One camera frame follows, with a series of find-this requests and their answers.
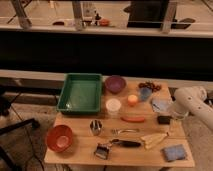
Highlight bunch of red grapes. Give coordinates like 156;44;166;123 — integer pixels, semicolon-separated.
138;81;162;92

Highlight white plastic cup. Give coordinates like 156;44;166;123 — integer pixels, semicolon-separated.
106;98;121;116

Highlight orange carrot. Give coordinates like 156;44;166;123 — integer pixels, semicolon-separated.
121;116;145;123

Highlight blue plastic cup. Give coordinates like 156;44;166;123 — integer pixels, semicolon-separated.
140;87;152;101

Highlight orange round fruit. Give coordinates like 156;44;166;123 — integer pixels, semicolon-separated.
127;95;138;106

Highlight blue white cloth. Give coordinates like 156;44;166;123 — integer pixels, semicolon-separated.
151;98;172;113

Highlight black eraser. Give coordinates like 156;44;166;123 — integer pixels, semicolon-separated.
157;116;171;124

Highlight yellow banana toy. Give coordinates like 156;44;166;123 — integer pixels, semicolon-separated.
141;133;168;149

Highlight purple bowl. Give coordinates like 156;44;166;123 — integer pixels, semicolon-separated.
105;75;126;94

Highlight green plastic tray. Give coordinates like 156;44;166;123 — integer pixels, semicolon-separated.
57;73;102;115

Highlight black handled brush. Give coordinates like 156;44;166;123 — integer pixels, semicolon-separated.
94;139;141;160

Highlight blue sponge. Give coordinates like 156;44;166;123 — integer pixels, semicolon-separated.
162;144;187;162

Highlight metal cup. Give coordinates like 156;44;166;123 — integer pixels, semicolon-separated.
90;120;102;136

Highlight red bowl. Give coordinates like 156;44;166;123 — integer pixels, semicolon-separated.
45;125;73;153

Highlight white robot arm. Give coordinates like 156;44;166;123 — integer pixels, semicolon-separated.
167;86;213;131

